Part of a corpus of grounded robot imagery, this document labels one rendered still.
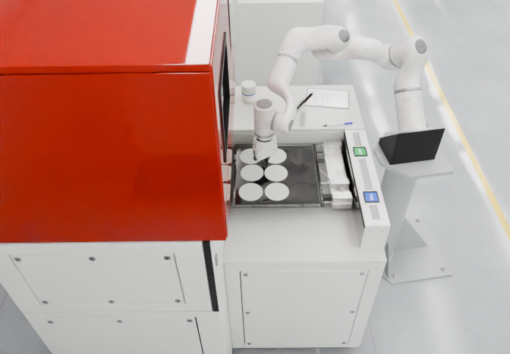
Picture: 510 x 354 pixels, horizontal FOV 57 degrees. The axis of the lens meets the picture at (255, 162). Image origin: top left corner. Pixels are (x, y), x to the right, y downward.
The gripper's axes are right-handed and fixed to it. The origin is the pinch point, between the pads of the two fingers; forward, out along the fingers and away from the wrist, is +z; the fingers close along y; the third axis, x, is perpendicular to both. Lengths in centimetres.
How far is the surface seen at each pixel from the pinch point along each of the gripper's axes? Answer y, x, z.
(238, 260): -31.3, -30.7, 10.6
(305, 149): 21.8, -0.2, 2.8
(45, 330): -103, -11, 23
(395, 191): 60, -25, 31
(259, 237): -18.7, -25.9, 10.6
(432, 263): 88, -44, 91
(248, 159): -3.3, 8.1, 2.8
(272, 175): 0.1, -5.8, 2.7
